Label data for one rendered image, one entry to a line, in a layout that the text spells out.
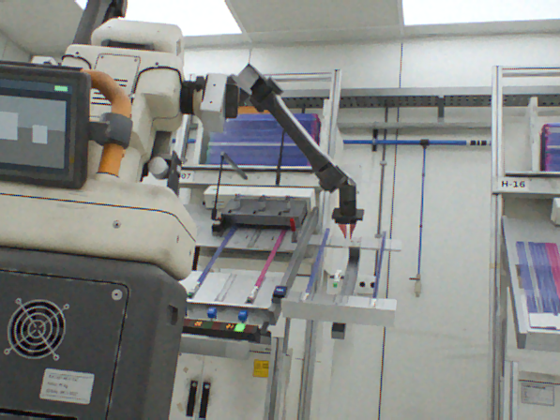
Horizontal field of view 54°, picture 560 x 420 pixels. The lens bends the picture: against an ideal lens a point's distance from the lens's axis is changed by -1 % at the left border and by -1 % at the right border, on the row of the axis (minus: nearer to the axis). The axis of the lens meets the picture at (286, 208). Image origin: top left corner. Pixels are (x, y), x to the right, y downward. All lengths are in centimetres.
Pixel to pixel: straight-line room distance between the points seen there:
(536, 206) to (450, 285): 136
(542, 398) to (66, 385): 162
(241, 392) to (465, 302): 196
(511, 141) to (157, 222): 202
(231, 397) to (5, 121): 154
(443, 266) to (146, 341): 311
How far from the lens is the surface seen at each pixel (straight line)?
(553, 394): 213
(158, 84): 133
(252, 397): 220
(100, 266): 87
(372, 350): 376
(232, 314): 192
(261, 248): 220
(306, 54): 452
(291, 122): 184
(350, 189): 179
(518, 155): 263
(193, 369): 228
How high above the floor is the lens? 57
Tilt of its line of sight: 15 degrees up
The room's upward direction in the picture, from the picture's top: 7 degrees clockwise
